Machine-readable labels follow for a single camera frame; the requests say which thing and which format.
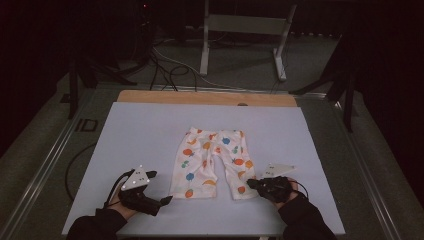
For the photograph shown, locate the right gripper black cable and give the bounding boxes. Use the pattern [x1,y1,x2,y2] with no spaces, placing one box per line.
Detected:
[293,180,310,202]

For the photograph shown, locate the black tripod stand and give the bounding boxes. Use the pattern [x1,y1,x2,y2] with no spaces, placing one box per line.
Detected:
[289,33,358,133]

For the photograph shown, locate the black looped floor cable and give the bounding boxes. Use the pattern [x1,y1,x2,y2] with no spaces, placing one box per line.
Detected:
[64,142,98,202]

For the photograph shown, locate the silver metal floor rail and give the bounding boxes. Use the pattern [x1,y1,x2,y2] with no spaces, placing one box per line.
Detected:
[331,98,403,240]
[0,89,98,240]

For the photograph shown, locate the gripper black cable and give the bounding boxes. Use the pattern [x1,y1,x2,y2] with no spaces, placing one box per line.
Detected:
[293,180,310,202]
[103,169,136,210]

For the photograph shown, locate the white table cover sheet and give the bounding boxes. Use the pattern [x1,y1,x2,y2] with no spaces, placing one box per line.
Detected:
[61,101,346,237]

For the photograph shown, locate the person's left hand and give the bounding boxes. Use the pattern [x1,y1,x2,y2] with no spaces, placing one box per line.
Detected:
[106,189,138,221]

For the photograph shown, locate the white floor cable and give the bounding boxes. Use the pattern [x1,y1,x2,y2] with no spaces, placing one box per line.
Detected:
[152,46,244,91]

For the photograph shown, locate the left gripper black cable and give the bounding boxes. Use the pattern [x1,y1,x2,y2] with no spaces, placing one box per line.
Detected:
[103,169,136,210]

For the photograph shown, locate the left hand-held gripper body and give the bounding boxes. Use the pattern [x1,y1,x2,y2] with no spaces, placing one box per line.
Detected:
[118,165,163,217]

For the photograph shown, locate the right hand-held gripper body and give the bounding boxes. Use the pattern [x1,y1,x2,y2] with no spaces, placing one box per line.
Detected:
[254,163,297,204]

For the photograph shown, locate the grey metal desk frame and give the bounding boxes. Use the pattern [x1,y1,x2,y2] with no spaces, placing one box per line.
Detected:
[199,0,298,83]

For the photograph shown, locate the white fruit-print pants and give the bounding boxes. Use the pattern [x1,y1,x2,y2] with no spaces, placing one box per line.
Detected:
[169,126,258,201]

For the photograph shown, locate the dark equipment rack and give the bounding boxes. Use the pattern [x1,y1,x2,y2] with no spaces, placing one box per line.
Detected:
[99,0,155,66]

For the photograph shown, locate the black floor cables bundle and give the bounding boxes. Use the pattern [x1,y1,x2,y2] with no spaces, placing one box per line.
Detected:
[148,49,198,92]

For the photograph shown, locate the person's right hand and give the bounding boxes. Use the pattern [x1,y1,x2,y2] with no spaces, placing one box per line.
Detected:
[274,177,300,211]

